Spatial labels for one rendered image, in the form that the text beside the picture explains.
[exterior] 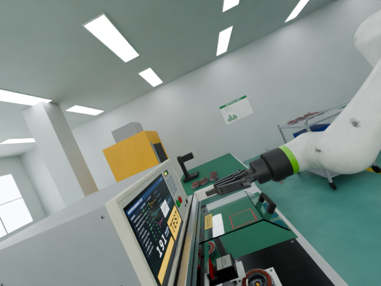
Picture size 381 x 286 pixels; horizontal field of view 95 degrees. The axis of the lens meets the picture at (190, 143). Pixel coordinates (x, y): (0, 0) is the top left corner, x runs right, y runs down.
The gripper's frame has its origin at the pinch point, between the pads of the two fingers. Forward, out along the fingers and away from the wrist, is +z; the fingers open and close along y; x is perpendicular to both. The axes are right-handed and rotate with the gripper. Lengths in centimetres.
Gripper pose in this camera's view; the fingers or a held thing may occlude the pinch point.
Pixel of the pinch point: (206, 192)
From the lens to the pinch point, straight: 58.8
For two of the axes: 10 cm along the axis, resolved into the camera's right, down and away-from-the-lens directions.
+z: -9.1, 4.0, 1.1
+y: 0.9, -0.6, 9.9
